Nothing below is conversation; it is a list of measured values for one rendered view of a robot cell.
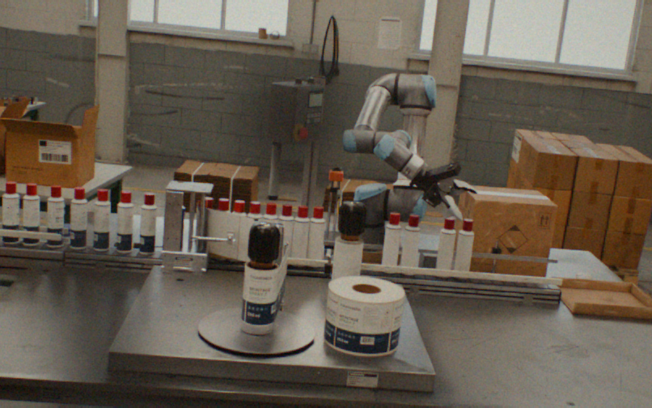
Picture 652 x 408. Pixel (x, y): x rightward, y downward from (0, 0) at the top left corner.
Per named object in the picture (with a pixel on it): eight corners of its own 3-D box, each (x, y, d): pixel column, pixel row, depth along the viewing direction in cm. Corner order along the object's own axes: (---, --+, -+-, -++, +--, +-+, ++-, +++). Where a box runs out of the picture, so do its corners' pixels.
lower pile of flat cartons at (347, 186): (320, 211, 712) (323, 187, 707) (330, 198, 764) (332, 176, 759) (395, 221, 704) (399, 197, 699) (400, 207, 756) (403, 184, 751)
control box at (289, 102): (266, 140, 272) (271, 82, 268) (296, 136, 286) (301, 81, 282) (292, 146, 267) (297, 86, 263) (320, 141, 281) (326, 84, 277)
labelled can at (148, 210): (137, 255, 273) (140, 194, 268) (140, 250, 278) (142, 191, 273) (153, 257, 273) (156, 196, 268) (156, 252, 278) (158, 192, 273)
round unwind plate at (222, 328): (191, 352, 204) (192, 347, 204) (204, 307, 234) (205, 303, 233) (315, 361, 206) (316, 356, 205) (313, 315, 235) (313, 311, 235)
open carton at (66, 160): (-8, 186, 381) (-8, 105, 372) (31, 165, 430) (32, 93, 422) (76, 194, 382) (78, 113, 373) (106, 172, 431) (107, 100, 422)
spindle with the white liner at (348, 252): (329, 301, 248) (339, 204, 240) (328, 291, 256) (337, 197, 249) (359, 303, 248) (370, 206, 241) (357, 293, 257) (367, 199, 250)
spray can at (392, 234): (381, 274, 278) (387, 214, 273) (379, 269, 283) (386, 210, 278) (396, 275, 278) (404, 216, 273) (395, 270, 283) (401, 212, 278)
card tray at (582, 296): (573, 313, 273) (574, 302, 272) (548, 286, 298) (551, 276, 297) (661, 320, 274) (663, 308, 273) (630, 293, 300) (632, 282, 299)
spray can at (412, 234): (400, 276, 278) (408, 217, 273) (398, 271, 283) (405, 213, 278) (416, 277, 278) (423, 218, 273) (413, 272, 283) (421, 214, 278)
